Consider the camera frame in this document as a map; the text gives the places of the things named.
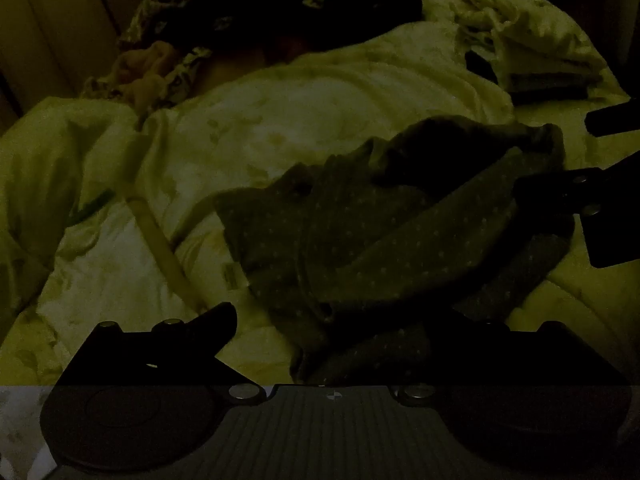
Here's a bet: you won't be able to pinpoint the tan crumpled cloth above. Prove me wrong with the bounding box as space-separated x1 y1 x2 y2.
107 40 181 111

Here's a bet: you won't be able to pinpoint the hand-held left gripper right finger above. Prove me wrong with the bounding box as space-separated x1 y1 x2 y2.
400 309 628 386

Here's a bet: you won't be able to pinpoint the white floral quilt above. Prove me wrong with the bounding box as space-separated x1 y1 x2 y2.
0 0 640 386

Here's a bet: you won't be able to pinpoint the dark folded cloth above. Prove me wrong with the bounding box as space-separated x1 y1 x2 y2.
465 49 601 105

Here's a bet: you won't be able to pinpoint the dark patterned cloth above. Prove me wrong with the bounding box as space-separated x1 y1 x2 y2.
80 0 423 106

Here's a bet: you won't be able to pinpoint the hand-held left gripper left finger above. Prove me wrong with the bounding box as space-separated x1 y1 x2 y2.
55 302 253 386

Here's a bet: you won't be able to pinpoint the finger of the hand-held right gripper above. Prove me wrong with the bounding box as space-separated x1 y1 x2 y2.
585 101 640 137
514 164 640 269

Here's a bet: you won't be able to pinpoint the grey dotted small garment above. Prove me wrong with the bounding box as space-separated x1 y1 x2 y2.
214 115 576 386

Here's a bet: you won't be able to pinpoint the reddish brown cloth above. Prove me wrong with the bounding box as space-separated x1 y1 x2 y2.
197 32 321 93

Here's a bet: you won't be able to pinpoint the crumpled white cloth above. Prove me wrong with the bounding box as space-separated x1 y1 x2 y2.
447 0 608 92

